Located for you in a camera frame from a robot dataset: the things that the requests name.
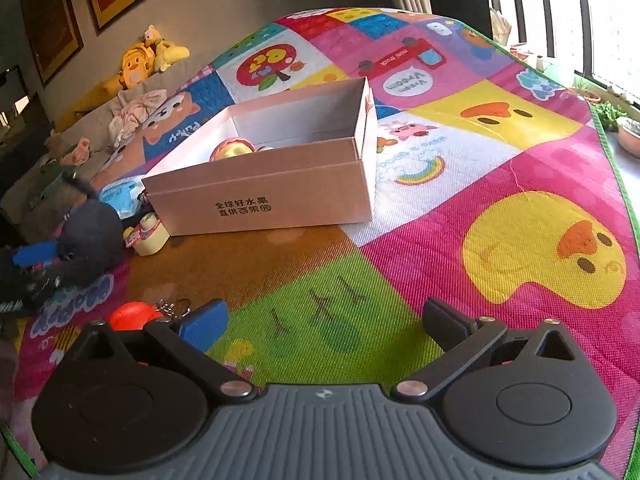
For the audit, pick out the orange plush toy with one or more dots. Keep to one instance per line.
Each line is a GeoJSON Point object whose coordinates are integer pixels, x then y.
{"type": "Point", "coordinates": [135, 67]}

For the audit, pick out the red toy figure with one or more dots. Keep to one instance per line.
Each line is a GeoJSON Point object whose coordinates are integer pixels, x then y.
{"type": "Point", "coordinates": [130, 315]}

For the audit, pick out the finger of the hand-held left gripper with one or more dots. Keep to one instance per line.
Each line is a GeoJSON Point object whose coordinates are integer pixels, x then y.
{"type": "Point", "coordinates": [35, 255]}
{"type": "Point", "coordinates": [82, 187]}

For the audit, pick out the yellow plush toy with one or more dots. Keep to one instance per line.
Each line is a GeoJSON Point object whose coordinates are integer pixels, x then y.
{"type": "Point", "coordinates": [170, 55]}

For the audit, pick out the grey sofa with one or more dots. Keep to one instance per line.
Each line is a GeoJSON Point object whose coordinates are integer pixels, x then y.
{"type": "Point", "coordinates": [95, 127]}

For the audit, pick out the pink cardboard box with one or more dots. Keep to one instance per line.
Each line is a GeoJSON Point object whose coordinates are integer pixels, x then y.
{"type": "Point", "coordinates": [260, 200]}

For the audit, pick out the colourful cartoon play mat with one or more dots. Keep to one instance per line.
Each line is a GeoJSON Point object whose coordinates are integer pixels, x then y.
{"type": "Point", "coordinates": [450, 185]}

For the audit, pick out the blue and white packet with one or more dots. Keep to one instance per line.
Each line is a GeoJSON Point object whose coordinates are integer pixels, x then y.
{"type": "Point", "coordinates": [120, 195]}

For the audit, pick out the long yellow plush pillow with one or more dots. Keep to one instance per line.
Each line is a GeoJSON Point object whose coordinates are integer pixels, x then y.
{"type": "Point", "coordinates": [90, 102]}

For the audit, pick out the pile of pale clothes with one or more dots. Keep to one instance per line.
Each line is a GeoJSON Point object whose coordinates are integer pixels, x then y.
{"type": "Point", "coordinates": [135, 115]}

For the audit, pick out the black plush toy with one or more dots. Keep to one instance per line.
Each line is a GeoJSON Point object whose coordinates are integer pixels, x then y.
{"type": "Point", "coordinates": [95, 240]}

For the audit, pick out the pink and yellow toy cup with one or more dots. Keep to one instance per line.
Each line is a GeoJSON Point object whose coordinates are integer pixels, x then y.
{"type": "Point", "coordinates": [150, 237]}

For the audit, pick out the orange capsule shell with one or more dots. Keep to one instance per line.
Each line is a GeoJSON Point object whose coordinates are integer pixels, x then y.
{"type": "Point", "coordinates": [232, 151]}

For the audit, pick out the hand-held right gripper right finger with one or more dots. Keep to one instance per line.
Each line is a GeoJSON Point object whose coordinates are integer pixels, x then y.
{"type": "Point", "coordinates": [445, 322]}

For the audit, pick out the small pink cloth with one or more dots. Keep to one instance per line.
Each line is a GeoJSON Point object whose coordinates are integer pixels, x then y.
{"type": "Point", "coordinates": [77, 152]}

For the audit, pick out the bright window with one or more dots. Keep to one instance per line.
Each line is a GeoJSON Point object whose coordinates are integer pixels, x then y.
{"type": "Point", "coordinates": [615, 20]}

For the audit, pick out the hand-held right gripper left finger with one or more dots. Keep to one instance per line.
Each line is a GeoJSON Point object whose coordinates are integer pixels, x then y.
{"type": "Point", "coordinates": [205, 322]}

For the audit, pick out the potted plant white pot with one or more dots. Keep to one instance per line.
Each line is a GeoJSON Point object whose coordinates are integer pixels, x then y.
{"type": "Point", "coordinates": [630, 135]}

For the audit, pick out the small potted plant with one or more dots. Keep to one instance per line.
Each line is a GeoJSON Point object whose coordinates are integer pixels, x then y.
{"type": "Point", "coordinates": [585, 91]}

